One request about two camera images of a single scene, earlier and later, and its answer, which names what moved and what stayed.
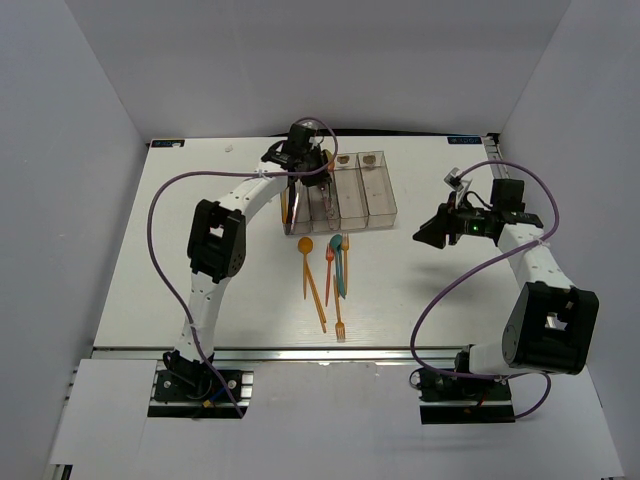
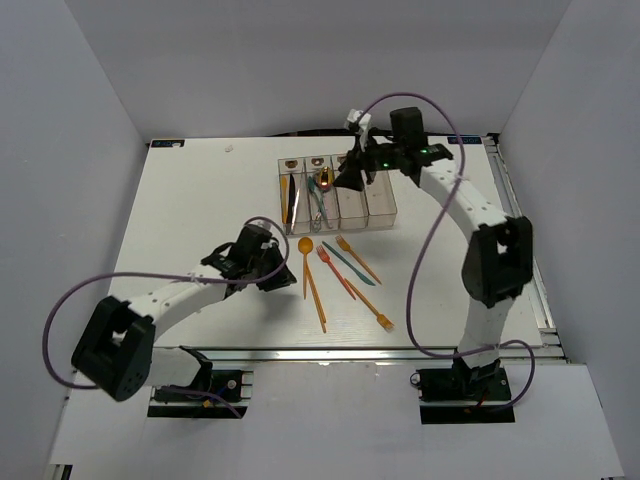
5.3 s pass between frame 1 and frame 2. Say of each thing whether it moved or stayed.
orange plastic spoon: stayed
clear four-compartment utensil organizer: stayed
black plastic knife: stayed
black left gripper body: moved
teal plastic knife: moved
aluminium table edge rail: stayed
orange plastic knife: stayed
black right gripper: moved
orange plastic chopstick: stayed
